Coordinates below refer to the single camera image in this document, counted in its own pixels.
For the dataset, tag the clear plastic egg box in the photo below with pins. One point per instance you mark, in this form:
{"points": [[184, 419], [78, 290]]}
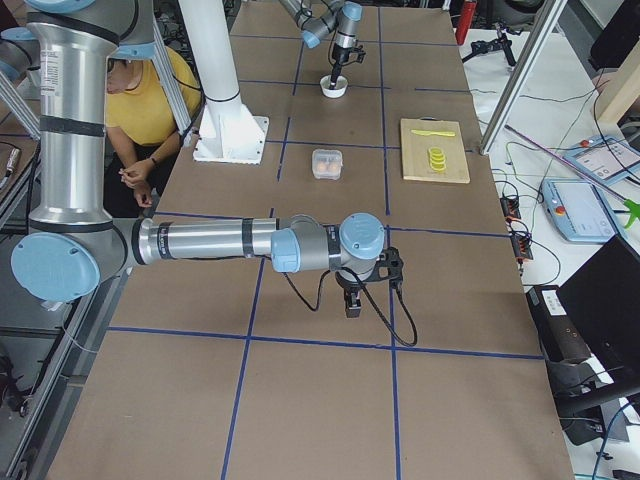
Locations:
{"points": [[327, 154]]}

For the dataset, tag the black computer box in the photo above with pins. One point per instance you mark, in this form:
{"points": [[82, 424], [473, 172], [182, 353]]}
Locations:
{"points": [[594, 312]]}

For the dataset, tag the wooden cutting board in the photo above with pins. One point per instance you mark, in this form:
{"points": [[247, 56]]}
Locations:
{"points": [[415, 155]]}

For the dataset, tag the reacher grabber stick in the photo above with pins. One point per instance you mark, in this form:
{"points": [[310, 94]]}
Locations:
{"points": [[633, 207]]}

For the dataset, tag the teach pendant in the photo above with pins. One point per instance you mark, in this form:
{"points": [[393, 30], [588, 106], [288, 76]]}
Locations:
{"points": [[608, 159], [578, 211]]}

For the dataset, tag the red cylinder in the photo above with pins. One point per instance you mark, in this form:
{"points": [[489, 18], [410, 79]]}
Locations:
{"points": [[466, 15]]}

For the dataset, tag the aluminium frame post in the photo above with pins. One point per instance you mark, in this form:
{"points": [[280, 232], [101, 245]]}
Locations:
{"points": [[542, 28]]}

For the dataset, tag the black tripod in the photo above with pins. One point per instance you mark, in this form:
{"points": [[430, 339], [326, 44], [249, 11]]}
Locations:
{"points": [[501, 43]]}

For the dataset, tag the teach pendant far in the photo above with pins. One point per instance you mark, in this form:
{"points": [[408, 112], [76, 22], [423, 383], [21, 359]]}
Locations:
{"points": [[608, 159]]}

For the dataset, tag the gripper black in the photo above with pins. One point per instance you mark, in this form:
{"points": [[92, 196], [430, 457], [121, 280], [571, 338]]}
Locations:
{"points": [[351, 282], [339, 54]]}

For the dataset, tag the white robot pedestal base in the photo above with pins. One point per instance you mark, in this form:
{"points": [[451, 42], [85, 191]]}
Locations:
{"points": [[228, 131]]}

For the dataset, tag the person in yellow shirt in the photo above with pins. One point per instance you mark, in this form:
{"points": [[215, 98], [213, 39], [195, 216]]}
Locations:
{"points": [[143, 133]]}

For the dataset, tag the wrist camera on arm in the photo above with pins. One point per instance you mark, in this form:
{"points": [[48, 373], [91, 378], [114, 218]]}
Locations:
{"points": [[390, 267], [357, 54]]}

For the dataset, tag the yellow plastic knife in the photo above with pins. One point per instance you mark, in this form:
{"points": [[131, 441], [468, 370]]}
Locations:
{"points": [[426, 133]]}

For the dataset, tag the teach pendant near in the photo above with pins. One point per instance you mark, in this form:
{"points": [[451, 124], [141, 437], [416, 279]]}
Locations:
{"points": [[578, 211]]}

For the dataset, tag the white bowl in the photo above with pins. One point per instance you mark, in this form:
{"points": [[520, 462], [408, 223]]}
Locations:
{"points": [[333, 90]]}

